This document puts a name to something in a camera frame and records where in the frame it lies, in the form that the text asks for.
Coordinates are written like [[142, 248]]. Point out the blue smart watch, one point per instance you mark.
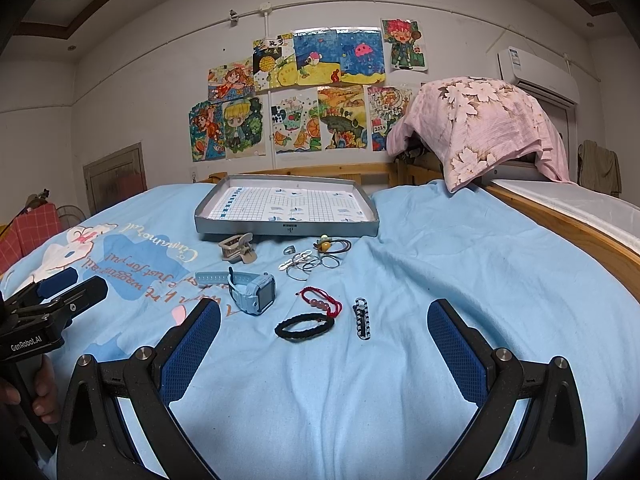
[[252, 293]]

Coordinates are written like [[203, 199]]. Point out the white mattress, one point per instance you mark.
[[611, 216]]

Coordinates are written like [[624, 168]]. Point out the orange landscape drawing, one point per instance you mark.
[[343, 117]]

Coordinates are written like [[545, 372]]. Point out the beige hair claw clip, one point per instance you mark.
[[238, 248]]

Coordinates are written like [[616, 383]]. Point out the wooden bed frame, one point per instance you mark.
[[618, 257]]

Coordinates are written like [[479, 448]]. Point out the fish and cup drawing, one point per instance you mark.
[[295, 121]]

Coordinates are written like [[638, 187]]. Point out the yellow moon drawing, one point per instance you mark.
[[274, 63]]

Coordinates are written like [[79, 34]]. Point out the olive hanging garment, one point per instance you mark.
[[599, 169]]

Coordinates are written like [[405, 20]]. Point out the brown wooden door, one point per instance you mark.
[[115, 178]]

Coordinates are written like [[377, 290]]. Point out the silver wire bangles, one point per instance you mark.
[[302, 273]]

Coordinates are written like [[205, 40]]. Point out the blue ocean drawing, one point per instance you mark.
[[339, 55]]

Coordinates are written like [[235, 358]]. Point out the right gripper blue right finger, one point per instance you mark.
[[551, 440]]

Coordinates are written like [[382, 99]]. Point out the person's left hand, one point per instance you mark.
[[45, 405]]

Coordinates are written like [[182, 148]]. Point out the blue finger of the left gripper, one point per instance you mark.
[[58, 282], [72, 301]]

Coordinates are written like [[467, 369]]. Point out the red plaid cloth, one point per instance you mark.
[[28, 231]]

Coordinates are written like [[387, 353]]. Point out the pink floral blanket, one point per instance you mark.
[[473, 125]]

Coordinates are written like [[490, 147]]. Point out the blond boy drawing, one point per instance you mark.
[[243, 125]]

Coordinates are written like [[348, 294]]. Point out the white air conditioner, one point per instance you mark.
[[540, 78]]

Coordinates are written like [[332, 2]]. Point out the light blue bed sheet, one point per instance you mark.
[[294, 393]]

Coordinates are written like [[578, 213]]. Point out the red doodle drawing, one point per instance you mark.
[[386, 106]]

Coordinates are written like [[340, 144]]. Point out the mermaid drawing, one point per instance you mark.
[[206, 132]]

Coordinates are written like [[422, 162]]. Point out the red haired character drawing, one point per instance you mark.
[[405, 39]]

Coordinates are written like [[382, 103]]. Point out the orange haired girl drawing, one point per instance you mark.
[[231, 81]]

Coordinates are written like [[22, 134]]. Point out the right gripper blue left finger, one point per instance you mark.
[[94, 440]]

